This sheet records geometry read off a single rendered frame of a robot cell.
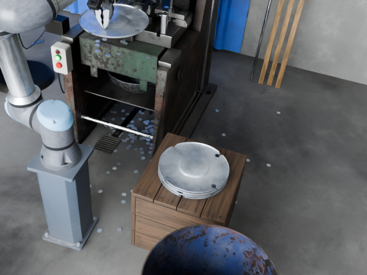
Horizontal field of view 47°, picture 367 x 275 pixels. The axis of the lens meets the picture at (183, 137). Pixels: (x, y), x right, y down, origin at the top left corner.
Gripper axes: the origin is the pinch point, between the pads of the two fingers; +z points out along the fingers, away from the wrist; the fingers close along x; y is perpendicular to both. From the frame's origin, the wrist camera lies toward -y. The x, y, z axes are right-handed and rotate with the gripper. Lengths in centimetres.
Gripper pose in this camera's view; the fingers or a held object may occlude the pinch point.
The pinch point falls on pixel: (103, 25)
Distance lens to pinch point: 178.4
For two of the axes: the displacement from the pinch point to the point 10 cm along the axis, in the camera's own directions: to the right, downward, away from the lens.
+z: -0.9, 7.5, 6.5
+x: -9.4, -2.8, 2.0
